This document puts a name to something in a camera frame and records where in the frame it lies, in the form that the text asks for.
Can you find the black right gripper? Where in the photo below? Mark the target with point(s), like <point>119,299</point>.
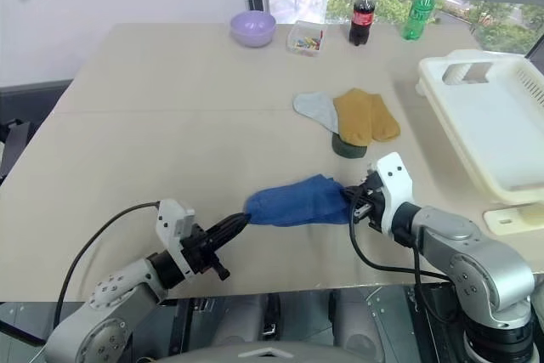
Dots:
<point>377,205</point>

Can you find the dark green sock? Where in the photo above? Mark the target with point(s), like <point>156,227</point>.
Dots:
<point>348,150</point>

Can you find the light grey sock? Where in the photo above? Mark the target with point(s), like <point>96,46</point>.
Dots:
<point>316,109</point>

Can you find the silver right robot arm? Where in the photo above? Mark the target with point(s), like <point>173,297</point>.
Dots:
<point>467,252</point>

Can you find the mustard yellow sock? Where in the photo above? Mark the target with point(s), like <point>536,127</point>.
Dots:
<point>357,118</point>

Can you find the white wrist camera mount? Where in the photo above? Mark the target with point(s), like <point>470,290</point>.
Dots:
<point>397,184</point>
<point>170,220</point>

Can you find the green bottle with yellow cap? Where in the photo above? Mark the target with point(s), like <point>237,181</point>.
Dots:
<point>418,14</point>

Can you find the cola bottle with red cap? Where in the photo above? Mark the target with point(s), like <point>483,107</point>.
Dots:
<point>362,18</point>

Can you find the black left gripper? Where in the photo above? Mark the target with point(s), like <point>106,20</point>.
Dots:
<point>200,250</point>

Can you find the blue sock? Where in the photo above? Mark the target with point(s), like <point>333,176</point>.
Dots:
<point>297,203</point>

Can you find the clear box of clothespins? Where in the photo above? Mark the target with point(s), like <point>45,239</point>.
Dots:
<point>306,40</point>

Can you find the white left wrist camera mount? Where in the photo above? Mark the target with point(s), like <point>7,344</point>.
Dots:
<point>170,220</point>

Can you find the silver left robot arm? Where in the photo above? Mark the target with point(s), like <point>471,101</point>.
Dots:
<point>106,295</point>

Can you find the white plastic basket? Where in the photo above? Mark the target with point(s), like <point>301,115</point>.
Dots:
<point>497,125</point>

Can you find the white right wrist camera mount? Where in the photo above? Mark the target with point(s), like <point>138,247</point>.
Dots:
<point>397,184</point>

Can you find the black object beside table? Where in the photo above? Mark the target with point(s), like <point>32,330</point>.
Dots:
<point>13,146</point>

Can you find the cream plastic tray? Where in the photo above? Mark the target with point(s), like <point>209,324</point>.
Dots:
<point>510,219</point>

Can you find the purple plastic bowl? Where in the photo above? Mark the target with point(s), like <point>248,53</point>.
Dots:
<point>253,29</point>

